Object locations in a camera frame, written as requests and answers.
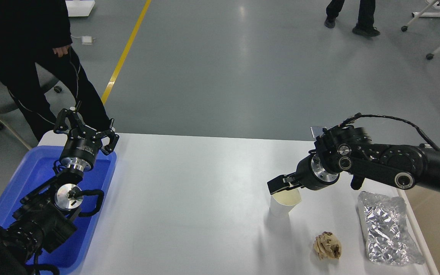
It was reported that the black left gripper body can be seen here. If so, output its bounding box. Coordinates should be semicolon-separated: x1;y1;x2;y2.
59;130;103;172

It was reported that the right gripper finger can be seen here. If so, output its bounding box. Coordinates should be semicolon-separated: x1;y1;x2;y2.
283;172;301;189
267;175;290;195

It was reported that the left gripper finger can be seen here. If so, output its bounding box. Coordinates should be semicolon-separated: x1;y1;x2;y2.
53;102;84;135
97;120;120;155

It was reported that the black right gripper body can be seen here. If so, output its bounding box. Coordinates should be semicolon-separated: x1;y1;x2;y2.
296;154;340;190

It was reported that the white paper cup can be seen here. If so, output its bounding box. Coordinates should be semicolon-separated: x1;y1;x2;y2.
269;188;302;217

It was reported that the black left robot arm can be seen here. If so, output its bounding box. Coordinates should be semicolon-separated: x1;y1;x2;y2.
0;104;119;275

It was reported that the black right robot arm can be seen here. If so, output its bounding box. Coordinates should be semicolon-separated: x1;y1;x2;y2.
267;113;440;195

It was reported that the grey office chair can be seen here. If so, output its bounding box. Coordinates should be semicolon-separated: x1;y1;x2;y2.
0;64;62;114

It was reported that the blue plastic tray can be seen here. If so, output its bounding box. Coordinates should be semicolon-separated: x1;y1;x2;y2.
0;146;117;275

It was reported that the crumpled brown paper ball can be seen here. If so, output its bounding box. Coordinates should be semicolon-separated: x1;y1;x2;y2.
313;231;342;260

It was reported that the white power adapter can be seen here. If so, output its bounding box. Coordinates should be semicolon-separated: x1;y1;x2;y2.
71;36;94;45

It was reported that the crumpled silver foil bag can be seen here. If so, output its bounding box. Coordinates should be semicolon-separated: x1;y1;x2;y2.
357;191;425;267

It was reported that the person in black clothes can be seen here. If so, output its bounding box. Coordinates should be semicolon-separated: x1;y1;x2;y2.
0;0;110;140

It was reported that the white flat box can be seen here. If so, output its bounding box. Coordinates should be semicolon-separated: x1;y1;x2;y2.
66;0;95;17

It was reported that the beige plastic bin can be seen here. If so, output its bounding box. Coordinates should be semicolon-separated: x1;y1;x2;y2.
405;186;440;275

